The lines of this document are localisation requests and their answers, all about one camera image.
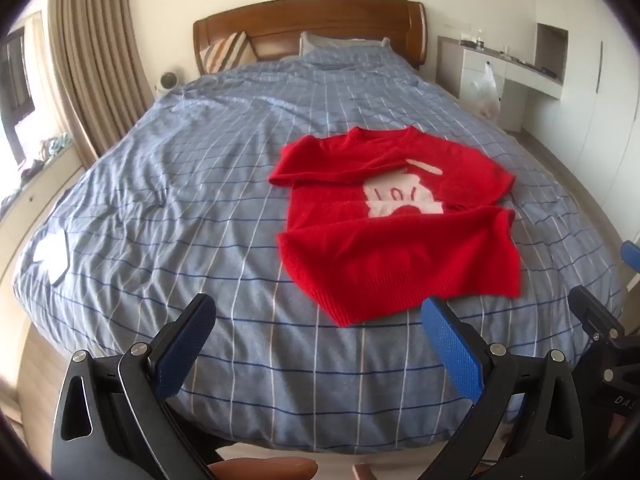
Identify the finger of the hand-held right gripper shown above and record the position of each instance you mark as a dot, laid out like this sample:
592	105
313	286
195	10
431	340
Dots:
632	257
595	317

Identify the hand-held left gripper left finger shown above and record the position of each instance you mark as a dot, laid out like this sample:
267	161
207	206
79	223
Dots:
185	347

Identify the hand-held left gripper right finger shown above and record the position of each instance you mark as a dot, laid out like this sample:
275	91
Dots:
450	355

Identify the red knitted sweater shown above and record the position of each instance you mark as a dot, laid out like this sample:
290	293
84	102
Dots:
400	260

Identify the pile of clothes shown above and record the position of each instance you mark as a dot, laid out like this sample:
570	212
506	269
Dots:
47	152

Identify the person's left hand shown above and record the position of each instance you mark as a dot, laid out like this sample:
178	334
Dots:
265	470

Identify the white wardrobe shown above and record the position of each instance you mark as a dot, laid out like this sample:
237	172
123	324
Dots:
600	110

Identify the white cloth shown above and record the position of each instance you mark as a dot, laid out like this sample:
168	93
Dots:
52	255

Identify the blue checked bed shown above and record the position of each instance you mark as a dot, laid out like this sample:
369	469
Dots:
175	185

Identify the white window bench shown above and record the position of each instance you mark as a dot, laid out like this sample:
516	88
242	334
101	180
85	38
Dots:
30	200

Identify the white plastic bag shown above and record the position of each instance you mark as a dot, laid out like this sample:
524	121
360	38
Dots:
482	95

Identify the white desk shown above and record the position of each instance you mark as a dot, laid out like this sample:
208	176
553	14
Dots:
472	67

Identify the clear bottle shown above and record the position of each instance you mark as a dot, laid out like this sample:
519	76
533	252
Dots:
481	40

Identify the round white fan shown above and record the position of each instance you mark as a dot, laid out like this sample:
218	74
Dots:
168	81

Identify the striped pillow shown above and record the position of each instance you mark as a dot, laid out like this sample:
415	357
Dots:
225	52

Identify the beige curtain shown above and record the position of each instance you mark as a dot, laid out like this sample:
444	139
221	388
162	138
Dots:
95	60

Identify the window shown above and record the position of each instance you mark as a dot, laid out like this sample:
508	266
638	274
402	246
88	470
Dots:
15	80

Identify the grey pillow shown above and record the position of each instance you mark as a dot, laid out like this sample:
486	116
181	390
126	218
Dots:
320	42

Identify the wooden headboard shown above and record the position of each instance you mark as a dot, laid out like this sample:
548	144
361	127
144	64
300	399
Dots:
325	25

